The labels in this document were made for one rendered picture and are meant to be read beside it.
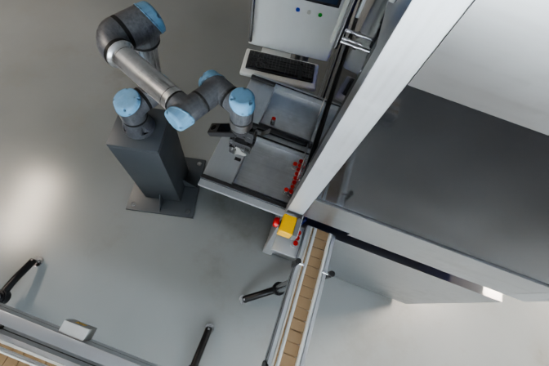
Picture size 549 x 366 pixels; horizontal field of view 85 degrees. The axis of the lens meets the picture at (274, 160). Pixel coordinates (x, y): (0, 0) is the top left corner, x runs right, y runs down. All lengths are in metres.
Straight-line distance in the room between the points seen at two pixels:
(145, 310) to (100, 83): 1.82
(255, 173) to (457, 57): 1.04
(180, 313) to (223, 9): 2.78
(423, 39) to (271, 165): 1.04
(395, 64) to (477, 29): 0.11
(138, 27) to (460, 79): 0.95
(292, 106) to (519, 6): 1.25
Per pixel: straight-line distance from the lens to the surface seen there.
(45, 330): 1.78
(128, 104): 1.46
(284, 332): 1.22
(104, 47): 1.11
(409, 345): 2.46
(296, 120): 1.56
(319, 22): 1.80
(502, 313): 2.88
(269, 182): 1.38
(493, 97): 0.57
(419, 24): 0.48
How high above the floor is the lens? 2.15
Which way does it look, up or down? 63 degrees down
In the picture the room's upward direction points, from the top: 17 degrees clockwise
